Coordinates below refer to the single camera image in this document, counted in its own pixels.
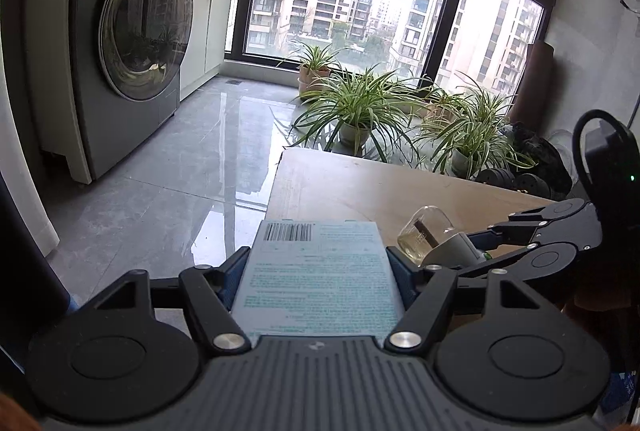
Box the spider plant left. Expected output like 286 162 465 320
290 67 425 162

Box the brown rolled mat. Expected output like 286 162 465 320
508 40 554 132

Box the small back spider plant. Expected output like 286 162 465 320
293 41 341 95

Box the person left hand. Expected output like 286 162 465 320
0 393 41 431

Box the white mosquito plug device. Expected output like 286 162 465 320
397 206 490 269

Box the black dumbbell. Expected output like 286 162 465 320
475 168 553 199

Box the spider plant right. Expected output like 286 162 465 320
414 74 536 180

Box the teal cardboard box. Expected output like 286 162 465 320
231 220 405 343

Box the grey washing machine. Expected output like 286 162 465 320
70 0 193 180

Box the black bag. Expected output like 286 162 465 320
509 122 573 199

